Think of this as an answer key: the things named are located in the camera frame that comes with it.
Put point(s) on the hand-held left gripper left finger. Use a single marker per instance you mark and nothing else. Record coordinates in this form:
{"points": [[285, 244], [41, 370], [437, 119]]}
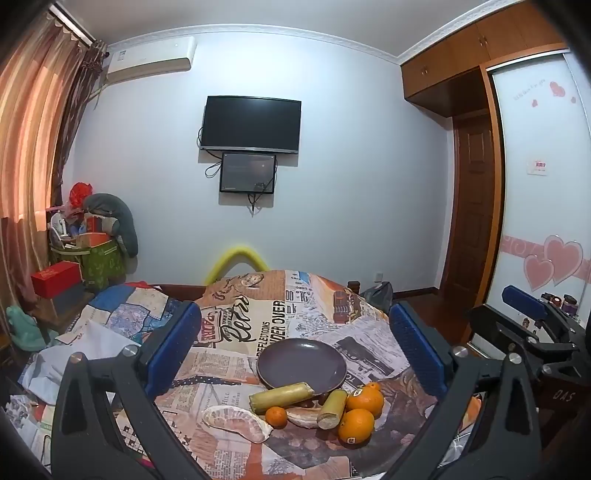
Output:
{"points": [[178, 341]]}

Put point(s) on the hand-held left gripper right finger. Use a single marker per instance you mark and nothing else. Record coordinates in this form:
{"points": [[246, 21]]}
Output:
{"points": [[413, 341]]}

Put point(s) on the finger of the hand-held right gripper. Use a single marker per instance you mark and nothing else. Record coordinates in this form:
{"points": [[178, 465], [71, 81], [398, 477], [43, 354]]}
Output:
{"points": [[521, 299], [494, 327]]}

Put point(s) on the large orange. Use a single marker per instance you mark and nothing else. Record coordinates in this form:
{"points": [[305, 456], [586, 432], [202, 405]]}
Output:
{"points": [[355, 427], [365, 402]]}

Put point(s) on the large peeled pomelo segment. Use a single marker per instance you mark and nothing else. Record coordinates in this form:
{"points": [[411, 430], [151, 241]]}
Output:
{"points": [[235, 422]]}

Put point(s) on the short sugarcane piece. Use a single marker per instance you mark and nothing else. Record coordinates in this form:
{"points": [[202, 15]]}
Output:
{"points": [[333, 408]]}

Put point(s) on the dark purple plate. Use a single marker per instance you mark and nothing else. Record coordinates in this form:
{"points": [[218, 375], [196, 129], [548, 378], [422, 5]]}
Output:
{"points": [[300, 364]]}

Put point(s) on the long sugarcane piece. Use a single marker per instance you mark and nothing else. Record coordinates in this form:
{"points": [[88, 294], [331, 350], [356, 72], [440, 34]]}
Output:
{"points": [[281, 397]]}

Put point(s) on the small peeled pomelo segment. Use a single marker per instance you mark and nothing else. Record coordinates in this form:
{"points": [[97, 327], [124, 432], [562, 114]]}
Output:
{"points": [[302, 417]]}

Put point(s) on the printed blanket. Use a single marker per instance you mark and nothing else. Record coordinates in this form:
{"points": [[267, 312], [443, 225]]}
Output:
{"points": [[231, 323]]}

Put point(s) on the black bag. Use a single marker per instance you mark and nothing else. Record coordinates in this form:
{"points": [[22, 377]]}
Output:
{"points": [[377, 297]]}

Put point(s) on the white heart-print wardrobe door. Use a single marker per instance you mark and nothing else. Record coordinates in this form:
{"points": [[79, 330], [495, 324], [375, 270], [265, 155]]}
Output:
{"points": [[540, 207]]}

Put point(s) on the brown wooden door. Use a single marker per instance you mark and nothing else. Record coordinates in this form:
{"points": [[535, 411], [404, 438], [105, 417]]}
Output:
{"points": [[473, 207]]}

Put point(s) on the green storage box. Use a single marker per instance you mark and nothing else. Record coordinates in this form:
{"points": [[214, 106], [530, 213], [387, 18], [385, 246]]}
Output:
{"points": [[104, 265]]}

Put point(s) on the yellow foam tube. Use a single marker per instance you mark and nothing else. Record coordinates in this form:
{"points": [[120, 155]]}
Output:
{"points": [[238, 254]]}

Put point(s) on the orange cardboard box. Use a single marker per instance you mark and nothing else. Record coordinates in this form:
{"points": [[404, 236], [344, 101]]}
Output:
{"points": [[92, 240]]}

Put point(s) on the red gift box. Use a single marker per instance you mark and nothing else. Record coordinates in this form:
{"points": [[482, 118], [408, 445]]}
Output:
{"points": [[57, 279]]}

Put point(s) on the red flower decoration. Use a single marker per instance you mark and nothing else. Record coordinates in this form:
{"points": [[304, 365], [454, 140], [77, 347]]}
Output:
{"points": [[81, 191]]}

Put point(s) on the orange striped curtain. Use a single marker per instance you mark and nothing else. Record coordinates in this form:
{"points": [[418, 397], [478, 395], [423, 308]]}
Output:
{"points": [[27, 152]]}

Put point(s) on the brown patterned curtain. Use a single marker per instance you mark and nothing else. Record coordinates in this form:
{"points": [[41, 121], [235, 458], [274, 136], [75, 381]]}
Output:
{"points": [[74, 115]]}

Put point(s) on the wooden overhead cabinet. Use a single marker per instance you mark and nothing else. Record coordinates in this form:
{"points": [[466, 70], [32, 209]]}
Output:
{"points": [[471, 55]]}

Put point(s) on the white air conditioner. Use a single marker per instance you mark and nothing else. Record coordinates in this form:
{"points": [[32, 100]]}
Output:
{"points": [[150, 57]]}

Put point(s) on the wooden bed frame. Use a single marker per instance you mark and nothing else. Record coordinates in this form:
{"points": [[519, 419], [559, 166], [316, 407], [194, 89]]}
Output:
{"points": [[180, 290]]}

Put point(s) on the small black wall monitor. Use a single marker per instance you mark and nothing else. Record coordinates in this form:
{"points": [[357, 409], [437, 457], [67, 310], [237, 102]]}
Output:
{"points": [[248, 172]]}

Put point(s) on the black wall television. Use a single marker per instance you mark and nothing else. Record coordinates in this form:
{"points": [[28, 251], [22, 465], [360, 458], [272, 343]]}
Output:
{"points": [[251, 123]]}

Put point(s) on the curtain rail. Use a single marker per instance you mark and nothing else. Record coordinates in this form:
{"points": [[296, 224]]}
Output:
{"points": [[74, 23]]}

